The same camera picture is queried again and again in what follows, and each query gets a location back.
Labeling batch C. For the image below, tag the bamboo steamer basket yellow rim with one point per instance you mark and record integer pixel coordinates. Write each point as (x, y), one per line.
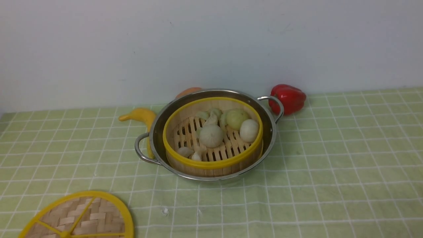
(232, 156)

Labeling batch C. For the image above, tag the woven bamboo steamer lid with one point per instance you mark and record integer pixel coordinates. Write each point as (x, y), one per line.
(84, 214)

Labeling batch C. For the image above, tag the orange fruit behind pot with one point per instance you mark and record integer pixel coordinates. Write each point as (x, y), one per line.
(188, 91)

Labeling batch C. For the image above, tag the stainless steel pot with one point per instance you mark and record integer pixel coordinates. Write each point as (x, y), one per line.
(269, 108)

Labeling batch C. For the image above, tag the pale green dumpling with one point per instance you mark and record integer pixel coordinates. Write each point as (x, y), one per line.
(216, 111)

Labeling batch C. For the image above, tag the greenish round bun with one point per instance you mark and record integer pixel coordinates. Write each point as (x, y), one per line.
(235, 118)

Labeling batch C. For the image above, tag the white crescent dumpling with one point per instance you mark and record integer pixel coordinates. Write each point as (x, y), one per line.
(196, 156)

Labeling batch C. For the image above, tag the yellow banana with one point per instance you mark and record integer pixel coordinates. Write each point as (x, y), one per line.
(147, 117)

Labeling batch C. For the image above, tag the red bell pepper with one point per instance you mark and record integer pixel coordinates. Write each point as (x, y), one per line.
(292, 98)

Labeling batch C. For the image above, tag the green checkered tablecloth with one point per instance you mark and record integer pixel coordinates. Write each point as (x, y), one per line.
(349, 165)

